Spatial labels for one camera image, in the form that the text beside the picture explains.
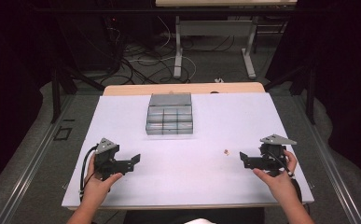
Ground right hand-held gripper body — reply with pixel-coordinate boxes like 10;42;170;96
257;133;298;177

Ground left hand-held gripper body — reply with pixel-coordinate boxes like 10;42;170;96
93;137;130;182

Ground person's right hand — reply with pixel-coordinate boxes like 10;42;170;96
252;149;299;203

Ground person's left hand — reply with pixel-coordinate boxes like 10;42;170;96
82;153;124;204

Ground white table mat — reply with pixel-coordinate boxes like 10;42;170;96
61;91;315;209

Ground clear plastic compartment box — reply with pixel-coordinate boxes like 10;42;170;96
145;91;194;136

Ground person's dark pants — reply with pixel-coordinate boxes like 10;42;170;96
122;207;266;224

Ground black metal stand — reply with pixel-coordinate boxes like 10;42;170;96
263;60;317;125
49;59;106;125

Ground person's white shirt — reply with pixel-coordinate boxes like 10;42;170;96
183;217;217;224

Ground wooden table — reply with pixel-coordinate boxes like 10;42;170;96
102;81;267;97

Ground white desk with metal legs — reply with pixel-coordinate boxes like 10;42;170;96
155;0;299;80

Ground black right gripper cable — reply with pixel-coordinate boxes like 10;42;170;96
269;151;304;203

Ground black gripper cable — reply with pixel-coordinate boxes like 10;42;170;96
269;151;304;203
79;145;99;202

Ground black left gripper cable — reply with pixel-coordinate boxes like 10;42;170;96
79;145;99;202

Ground metal floor rail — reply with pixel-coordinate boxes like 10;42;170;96
291;94;361;224
0;94;75;224

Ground tangle of floor cables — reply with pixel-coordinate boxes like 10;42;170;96
103;15;242;86

